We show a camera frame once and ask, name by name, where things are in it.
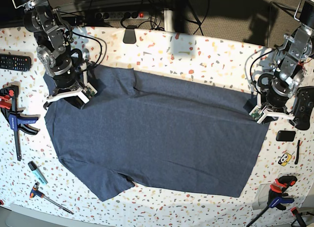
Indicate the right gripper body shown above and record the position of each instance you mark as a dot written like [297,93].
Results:
[73,83]

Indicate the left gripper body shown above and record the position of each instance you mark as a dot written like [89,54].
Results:
[270,105]

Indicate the blue T-shirt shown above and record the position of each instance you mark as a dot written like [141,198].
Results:
[159,132]

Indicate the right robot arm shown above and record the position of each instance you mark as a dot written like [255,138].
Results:
[63,64]

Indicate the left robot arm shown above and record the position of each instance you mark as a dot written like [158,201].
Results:
[280,93]

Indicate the black game controller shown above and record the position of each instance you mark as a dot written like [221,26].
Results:
[303,107]

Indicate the small black case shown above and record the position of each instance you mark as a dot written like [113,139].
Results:
[285,136]

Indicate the black TV remote control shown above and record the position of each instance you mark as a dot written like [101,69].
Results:
[15,62]

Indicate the yellow cartoon sticker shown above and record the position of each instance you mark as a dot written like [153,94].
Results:
[285,158]

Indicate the blue black bar clamp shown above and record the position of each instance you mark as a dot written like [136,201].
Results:
[9,109]

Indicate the black pen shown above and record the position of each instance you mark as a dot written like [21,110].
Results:
[297,152]

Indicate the teal highlighter marker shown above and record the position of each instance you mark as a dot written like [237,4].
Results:
[38,174]

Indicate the white power strip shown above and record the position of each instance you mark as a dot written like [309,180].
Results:
[118,15]

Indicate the clear plastic piece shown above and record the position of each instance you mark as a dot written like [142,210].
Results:
[261,197]

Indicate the blue bar clamp right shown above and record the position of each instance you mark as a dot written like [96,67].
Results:
[277,195]

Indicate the red black clamp corner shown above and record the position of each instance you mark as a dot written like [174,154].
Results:
[298,218]

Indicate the black table bracket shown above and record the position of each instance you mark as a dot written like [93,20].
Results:
[129,36]

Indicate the orange blue T-handle screwdriver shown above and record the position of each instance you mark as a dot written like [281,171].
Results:
[35,192]

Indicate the white table leg post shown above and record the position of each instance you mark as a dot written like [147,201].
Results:
[168,20]

